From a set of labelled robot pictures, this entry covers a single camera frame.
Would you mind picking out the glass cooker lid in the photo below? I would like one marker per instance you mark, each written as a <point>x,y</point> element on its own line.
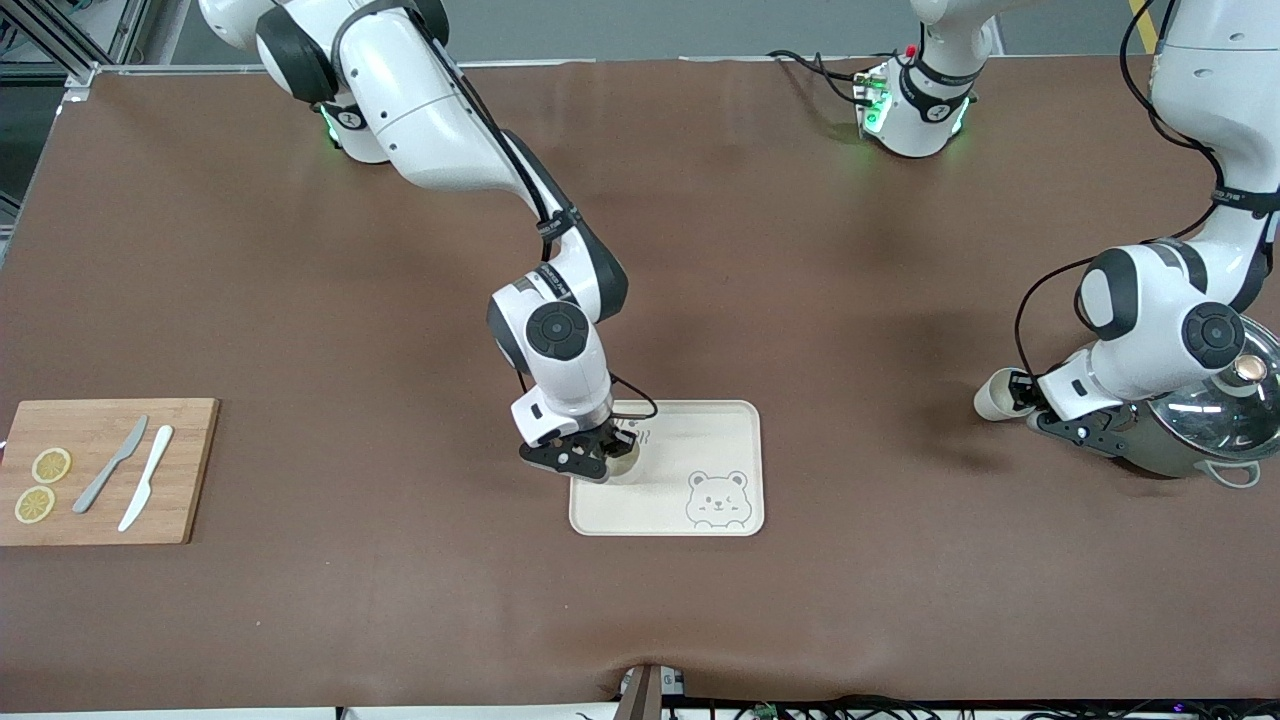
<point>1230,420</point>

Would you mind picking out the yellow lemon slice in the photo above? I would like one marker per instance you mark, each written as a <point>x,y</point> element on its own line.
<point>35,504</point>
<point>51,466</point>

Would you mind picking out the white plastic knife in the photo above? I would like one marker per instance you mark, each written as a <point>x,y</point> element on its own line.
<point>147,482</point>

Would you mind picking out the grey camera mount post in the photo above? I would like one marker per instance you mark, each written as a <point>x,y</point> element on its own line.
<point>645,695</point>

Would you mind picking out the beige bear print tray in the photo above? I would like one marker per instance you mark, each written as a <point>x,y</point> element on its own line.
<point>680,440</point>

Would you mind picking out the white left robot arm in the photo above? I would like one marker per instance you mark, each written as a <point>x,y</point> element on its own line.
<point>1150,310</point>

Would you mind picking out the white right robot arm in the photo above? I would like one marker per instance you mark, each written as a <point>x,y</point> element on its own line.
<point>430,110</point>

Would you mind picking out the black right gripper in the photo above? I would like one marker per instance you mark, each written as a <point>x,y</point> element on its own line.
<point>612,436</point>

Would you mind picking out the bamboo cutting board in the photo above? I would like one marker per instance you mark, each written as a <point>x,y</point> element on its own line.
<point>190,450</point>

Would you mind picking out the aluminium frame profile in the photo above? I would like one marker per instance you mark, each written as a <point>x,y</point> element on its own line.
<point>125,30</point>

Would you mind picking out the white plastic cup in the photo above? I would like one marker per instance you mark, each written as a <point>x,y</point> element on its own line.
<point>628,470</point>
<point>993,397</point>

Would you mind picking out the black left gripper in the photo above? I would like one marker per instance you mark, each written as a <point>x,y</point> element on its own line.
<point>1021,385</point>

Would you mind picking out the grey plastic knife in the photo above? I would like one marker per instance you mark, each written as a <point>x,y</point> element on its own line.
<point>112,462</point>

